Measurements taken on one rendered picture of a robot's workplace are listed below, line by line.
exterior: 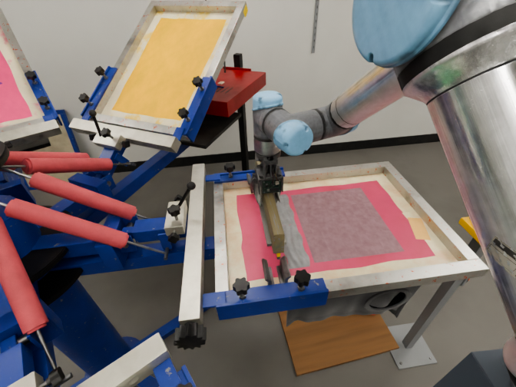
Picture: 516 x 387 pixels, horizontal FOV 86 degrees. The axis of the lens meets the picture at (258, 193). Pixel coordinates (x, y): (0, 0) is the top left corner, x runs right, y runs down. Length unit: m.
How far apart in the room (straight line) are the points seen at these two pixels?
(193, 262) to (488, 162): 0.70
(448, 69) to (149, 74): 1.45
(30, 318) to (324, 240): 0.82
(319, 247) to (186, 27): 1.32
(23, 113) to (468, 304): 2.72
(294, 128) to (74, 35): 2.52
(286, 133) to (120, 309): 1.76
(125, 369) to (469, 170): 0.69
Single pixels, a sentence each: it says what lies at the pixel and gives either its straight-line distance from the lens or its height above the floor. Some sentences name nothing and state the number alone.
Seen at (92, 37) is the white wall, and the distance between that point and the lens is 2.89.
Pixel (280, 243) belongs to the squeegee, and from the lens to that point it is 0.75.
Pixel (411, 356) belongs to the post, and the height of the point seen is 0.01.
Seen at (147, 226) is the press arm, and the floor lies 1.04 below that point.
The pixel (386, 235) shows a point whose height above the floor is 0.96.
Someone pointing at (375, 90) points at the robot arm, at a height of 1.51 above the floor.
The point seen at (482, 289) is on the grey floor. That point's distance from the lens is 2.42.
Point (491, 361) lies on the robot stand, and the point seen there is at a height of 1.20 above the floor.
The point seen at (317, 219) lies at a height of 0.96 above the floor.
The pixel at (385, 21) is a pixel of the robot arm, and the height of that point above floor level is 1.64.
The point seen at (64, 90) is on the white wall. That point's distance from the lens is 3.12.
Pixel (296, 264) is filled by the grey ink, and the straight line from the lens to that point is 0.90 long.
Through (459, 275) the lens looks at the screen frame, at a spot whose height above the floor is 0.98.
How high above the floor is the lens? 1.68
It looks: 39 degrees down
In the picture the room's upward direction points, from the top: 2 degrees counter-clockwise
